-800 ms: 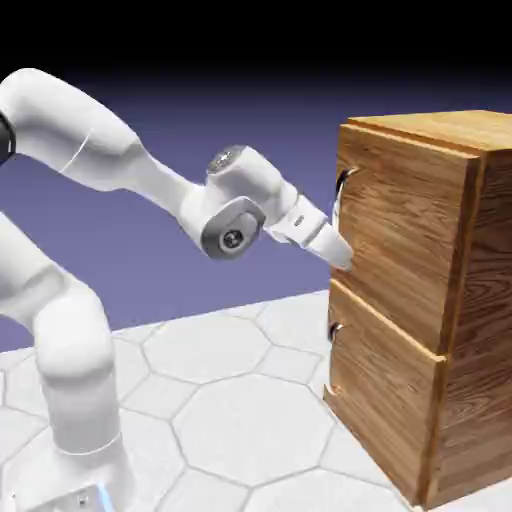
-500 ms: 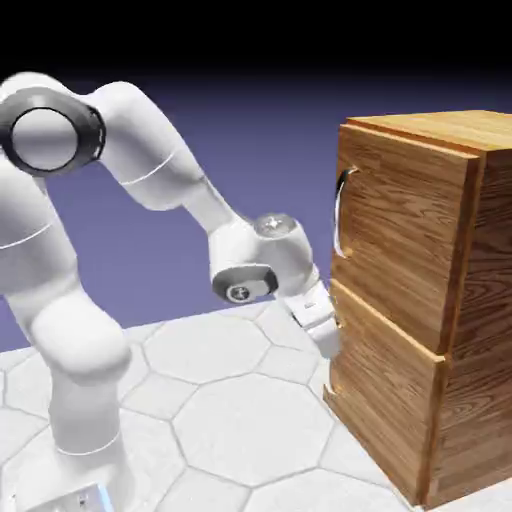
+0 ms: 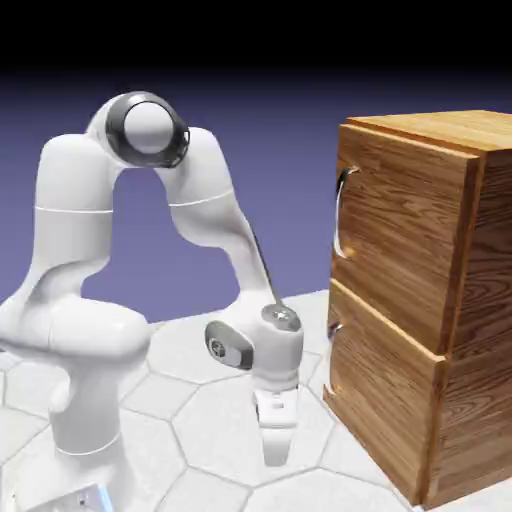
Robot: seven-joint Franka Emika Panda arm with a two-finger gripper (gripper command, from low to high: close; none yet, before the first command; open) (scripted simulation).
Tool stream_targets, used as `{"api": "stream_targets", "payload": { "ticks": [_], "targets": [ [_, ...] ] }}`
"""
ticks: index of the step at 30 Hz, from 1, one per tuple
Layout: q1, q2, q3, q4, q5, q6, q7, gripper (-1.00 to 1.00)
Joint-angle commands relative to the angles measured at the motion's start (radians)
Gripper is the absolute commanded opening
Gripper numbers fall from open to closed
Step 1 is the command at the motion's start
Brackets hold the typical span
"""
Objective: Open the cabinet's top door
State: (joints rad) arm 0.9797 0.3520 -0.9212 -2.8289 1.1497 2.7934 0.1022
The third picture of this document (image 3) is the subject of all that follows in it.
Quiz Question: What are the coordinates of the short wood cabinet door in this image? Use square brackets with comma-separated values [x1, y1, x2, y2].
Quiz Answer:
[322, 278, 447, 506]

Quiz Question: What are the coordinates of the tall wood cabinet door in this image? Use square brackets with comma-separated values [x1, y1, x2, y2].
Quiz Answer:
[330, 123, 486, 356]

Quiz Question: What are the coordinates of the light wood cabinet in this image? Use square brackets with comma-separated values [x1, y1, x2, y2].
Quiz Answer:
[322, 110, 512, 510]

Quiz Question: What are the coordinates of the long curved metal handle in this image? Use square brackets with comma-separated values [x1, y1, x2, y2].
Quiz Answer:
[333, 165, 361, 258]

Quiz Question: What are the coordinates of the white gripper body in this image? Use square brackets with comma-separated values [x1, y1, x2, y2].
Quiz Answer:
[254, 386, 300, 468]

